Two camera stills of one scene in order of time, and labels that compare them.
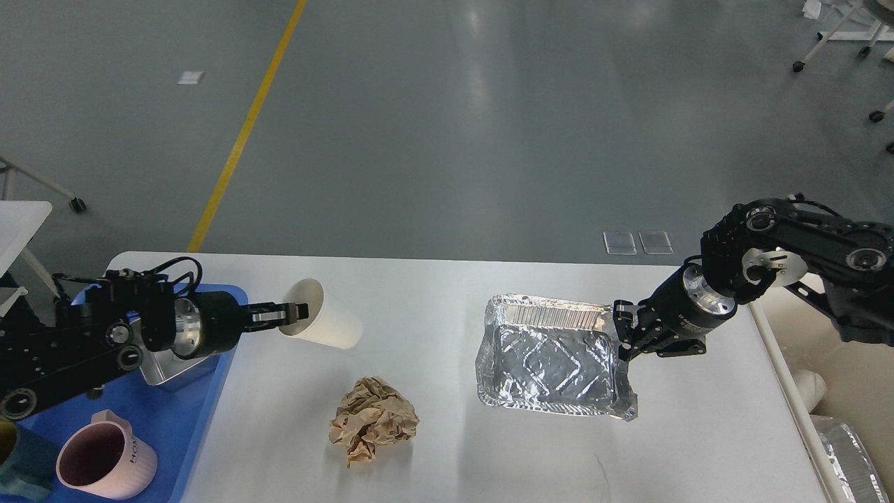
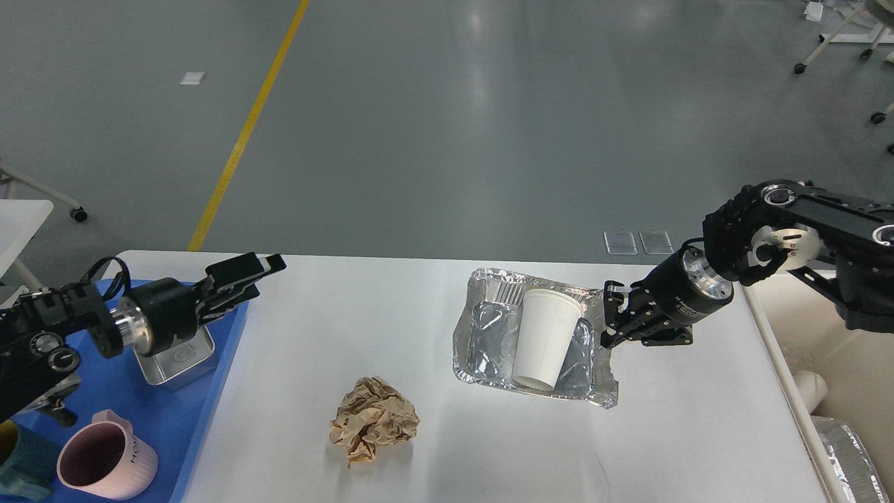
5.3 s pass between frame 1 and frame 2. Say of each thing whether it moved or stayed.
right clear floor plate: stayed
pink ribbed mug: stayed
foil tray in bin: stayed
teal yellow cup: stayed
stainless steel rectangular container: stayed
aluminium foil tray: moved
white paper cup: moved
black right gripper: moved
